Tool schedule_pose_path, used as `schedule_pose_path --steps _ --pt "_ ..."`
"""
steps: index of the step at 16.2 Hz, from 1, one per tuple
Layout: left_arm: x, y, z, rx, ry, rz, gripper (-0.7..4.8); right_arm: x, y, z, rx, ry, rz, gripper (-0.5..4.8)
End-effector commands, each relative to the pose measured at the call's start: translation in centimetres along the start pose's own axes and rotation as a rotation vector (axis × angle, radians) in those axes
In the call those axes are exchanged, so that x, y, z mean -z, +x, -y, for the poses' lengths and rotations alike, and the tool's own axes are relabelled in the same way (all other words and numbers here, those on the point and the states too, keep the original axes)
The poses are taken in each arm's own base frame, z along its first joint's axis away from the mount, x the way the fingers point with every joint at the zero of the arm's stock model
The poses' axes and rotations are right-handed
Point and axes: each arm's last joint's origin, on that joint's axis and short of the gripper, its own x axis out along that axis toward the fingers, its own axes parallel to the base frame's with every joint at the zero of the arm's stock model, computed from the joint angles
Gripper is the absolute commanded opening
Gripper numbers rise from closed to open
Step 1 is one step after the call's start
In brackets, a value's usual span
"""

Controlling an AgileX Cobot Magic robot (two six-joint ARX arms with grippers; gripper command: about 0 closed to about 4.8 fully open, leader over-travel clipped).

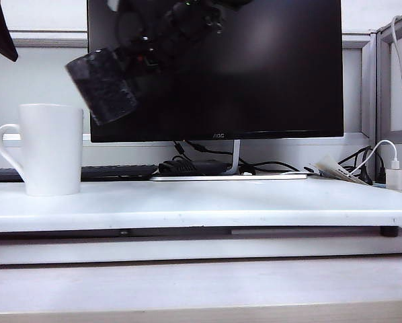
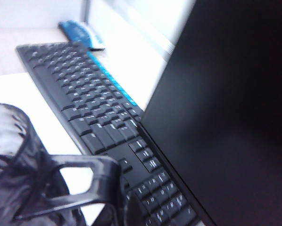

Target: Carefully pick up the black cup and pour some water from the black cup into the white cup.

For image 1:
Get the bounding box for white flat monitor base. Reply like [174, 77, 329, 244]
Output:
[149, 172, 309, 182]

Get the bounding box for black computer monitor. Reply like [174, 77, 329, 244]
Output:
[86, 0, 344, 143]

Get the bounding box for grey cubicle partition frame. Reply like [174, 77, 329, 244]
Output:
[360, 6, 402, 189]

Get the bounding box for long black cable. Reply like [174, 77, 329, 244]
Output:
[237, 160, 311, 176]

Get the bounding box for black monitor power cord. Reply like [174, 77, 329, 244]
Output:
[173, 140, 235, 166]

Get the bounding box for black textured cup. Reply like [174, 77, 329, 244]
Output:
[65, 48, 140, 127]

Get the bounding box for black cable bundle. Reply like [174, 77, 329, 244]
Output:
[337, 146, 373, 186]

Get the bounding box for black power brick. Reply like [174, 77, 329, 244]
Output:
[158, 159, 234, 176]

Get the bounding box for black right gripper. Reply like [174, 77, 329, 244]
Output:
[115, 9, 178, 94]

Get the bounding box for grey wall rail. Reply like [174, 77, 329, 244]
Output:
[7, 30, 372, 50]

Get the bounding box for folded paper booklet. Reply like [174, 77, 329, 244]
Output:
[310, 154, 370, 185]

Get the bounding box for white riser board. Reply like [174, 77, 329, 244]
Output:
[0, 177, 402, 234]

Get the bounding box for white ceramic mug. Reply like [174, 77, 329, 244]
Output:
[0, 104, 84, 196]

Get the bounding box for black keyboard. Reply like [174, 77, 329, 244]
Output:
[0, 164, 159, 183]

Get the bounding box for white usb charger block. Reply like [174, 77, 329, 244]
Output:
[385, 160, 402, 190]

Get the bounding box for thin white usb cable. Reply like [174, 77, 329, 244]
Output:
[350, 139, 399, 176]

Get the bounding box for silver monitor stand neck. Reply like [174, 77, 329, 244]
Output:
[229, 140, 241, 176]

